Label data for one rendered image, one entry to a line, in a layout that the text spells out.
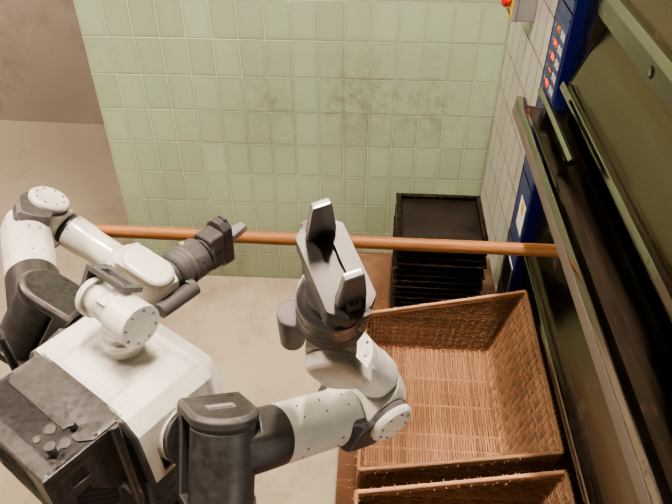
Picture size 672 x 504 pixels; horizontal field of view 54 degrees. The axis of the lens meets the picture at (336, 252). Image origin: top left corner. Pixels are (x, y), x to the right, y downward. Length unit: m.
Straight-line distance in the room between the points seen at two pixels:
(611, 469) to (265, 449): 0.76
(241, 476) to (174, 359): 0.21
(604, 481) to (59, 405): 1.01
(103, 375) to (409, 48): 1.88
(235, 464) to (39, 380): 0.32
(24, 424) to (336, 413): 0.44
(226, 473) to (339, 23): 1.92
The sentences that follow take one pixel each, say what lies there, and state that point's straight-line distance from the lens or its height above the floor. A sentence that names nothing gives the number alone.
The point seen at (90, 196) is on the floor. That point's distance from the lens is 4.04.
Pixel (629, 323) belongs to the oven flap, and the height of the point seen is 1.40.
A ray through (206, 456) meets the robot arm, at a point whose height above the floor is 1.39.
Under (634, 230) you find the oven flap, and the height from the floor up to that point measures 1.47.
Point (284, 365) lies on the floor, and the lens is 2.84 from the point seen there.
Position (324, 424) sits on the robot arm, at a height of 1.33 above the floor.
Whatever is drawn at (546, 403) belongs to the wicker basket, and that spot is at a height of 0.83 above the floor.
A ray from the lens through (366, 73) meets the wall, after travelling 2.62.
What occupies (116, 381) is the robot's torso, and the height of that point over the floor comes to 1.40.
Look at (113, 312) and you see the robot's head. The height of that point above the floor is 1.51.
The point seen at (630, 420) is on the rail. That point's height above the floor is 1.43.
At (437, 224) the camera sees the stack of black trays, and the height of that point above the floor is 0.90.
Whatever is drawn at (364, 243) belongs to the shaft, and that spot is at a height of 1.20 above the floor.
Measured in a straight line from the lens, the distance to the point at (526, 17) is 2.21.
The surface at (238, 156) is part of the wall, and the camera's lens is 2.85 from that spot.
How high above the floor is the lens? 2.14
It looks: 39 degrees down
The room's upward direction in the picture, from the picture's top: straight up
